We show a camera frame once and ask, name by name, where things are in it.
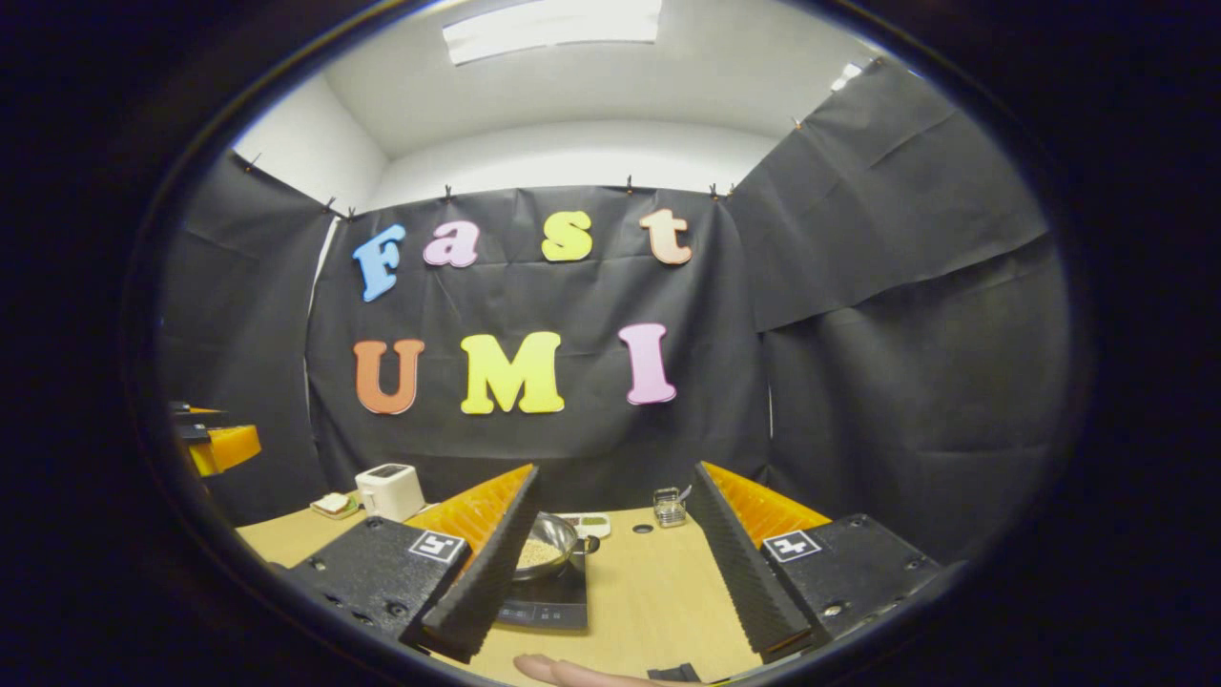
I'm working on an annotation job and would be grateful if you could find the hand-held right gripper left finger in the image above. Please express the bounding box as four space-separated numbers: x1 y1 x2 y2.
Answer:
283 463 542 666

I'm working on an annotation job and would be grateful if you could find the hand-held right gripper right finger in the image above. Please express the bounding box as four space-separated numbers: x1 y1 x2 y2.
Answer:
687 460 946 660

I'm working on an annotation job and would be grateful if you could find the black induction cooktop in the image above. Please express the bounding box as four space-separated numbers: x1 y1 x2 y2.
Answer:
495 562 590 633

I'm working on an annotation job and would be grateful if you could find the stainless steel pot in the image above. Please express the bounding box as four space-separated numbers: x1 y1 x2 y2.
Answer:
509 510 603 584

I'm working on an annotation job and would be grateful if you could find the heap of soybeans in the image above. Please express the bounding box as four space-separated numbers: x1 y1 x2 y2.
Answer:
515 538 565 572

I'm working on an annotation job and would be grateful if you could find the white toaster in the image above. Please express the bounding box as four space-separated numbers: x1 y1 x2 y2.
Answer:
354 463 427 524

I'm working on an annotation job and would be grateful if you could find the white divided bean dish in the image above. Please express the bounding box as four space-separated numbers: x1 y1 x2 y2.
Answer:
557 511 613 541

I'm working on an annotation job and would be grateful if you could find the large ceiling light panel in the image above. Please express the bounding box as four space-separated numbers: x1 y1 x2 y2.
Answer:
441 0 665 67

